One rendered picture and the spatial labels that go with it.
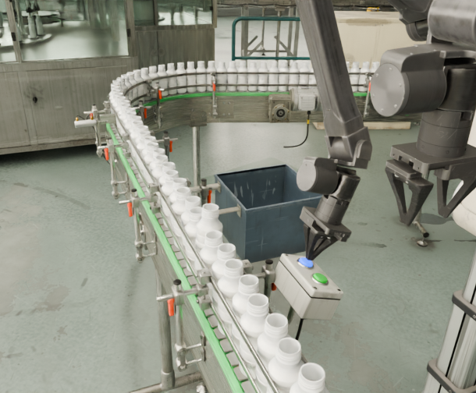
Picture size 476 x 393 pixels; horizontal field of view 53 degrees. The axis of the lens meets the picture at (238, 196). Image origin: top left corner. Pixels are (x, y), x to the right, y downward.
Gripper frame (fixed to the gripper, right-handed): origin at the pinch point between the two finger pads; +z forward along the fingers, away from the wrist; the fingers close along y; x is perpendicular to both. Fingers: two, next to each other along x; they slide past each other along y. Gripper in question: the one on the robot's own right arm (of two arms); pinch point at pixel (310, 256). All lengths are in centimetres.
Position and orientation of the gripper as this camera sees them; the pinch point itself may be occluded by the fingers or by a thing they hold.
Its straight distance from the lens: 103.3
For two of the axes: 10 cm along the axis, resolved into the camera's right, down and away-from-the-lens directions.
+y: 3.8, 4.2, -8.2
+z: -3.3, 8.9, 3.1
